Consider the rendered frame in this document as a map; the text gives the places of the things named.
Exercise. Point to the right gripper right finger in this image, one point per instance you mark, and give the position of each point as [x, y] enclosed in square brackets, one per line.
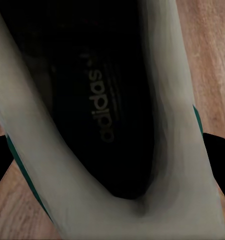
[215, 147]

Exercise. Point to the gym shoe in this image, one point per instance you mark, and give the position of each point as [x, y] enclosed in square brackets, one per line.
[98, 110]

